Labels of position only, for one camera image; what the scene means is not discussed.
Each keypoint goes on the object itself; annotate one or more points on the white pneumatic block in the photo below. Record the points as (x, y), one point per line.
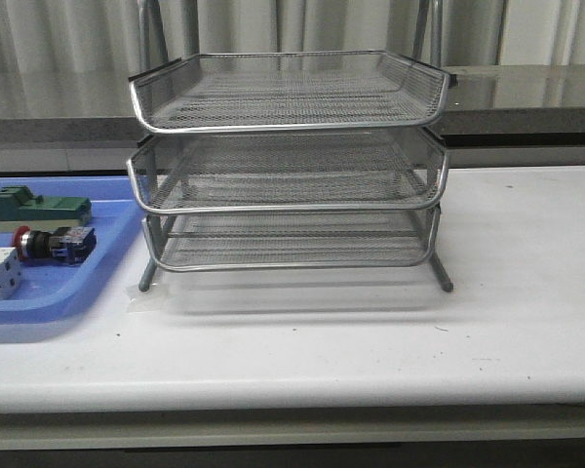
(10, 272)

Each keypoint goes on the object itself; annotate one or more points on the clear tape patch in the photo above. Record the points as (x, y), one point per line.
(154, 299)

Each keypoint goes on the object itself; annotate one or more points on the grey stone counter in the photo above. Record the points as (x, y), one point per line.
(490, 105)

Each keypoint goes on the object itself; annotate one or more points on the mesh tray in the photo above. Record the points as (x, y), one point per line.
(262, 92)
(242, 241)
(393, 169)

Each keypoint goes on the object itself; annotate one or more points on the green terminal block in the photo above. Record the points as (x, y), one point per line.
(19, 206)

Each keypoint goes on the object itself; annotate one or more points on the red emergency stop button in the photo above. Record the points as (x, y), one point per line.
(69, 245)

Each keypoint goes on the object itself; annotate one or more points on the blue plastic tray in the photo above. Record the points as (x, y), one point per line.
(52, 291)

